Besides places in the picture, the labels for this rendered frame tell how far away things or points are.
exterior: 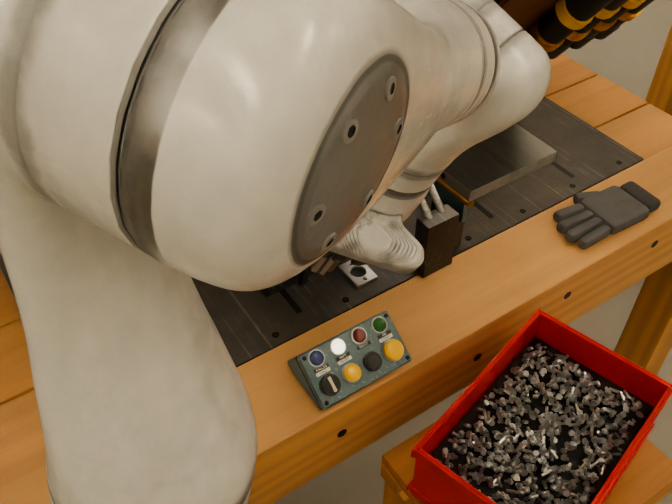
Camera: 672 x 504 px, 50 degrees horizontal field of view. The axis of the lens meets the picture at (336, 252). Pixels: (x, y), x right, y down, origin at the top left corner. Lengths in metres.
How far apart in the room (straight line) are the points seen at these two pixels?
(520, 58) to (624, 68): 3.23
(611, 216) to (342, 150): 1.15
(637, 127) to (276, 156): 1.49
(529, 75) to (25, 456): 0.82
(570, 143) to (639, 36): 2.53
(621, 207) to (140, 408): 1.13
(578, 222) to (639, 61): 2.54
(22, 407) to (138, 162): 0.96
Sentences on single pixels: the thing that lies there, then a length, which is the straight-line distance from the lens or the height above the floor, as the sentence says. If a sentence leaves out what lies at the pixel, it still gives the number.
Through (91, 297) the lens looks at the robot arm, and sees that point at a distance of 0.26.
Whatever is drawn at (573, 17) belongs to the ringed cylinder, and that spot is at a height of 1.35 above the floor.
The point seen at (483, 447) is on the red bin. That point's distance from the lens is 1.01.
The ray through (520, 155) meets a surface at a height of 1.13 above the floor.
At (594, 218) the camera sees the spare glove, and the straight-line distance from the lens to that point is 1.30.
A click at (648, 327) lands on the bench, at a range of 1.85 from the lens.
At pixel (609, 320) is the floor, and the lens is 2.43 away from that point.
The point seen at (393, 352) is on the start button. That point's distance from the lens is 1.02.
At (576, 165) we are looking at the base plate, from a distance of 1.44.
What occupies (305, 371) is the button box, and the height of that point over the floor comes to 0.94.
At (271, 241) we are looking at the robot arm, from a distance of 0.17.
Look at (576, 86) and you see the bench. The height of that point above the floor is 0.88.
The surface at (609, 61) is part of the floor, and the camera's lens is 3.73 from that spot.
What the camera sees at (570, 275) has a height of 0.90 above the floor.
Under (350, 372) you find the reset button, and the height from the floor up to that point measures 0.94.
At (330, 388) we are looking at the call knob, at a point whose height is 0.93.
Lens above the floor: 1.74
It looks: 44 degrees down
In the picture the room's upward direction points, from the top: straight up
